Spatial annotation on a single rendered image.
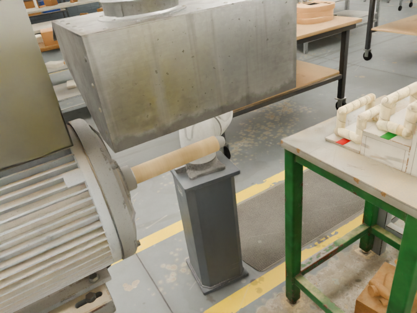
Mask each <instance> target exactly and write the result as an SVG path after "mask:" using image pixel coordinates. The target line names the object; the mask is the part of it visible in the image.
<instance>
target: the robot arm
mask: <svg viewBox="0 0 417 313"><path fill-rule="evenodd" d="M232 117H233V111H230V112H227V113H225V114H222V115H219V116H216V117H213V118H211V119H208V120H205V121H203V122H199V123H198V124H194V125H192V126H189V127H186V128H184V129H181V130H179V139H180V144H181V148H183V147H186V146H188V145H191V144H193V143H196V142H199V141H201V140H203V139H206V138H209V137H211V136H214V137H217V136H221V135H222V134H223V133H224V131H226V129H227V127H228V126H229V124H230V122H231V120H232ZM225 168H226V167H225V165H224V164H223V163H221V162H220V161H219V160H218V159H217V156H216V152H214V153H211V154H209V155H207V156H204V157H202V158H199V159H197V160H194V161H192V162H190V163H187V164H185V165H182V166H180V167H178V168H175V169H174V170H175V171H176V172H175V173H187V175H188V176H189V179H190V180H195V179H197V178H199V177H201V176H205V175H208V174H210V173H213V172H216V171H220V170H224V169H225Z"/></svg>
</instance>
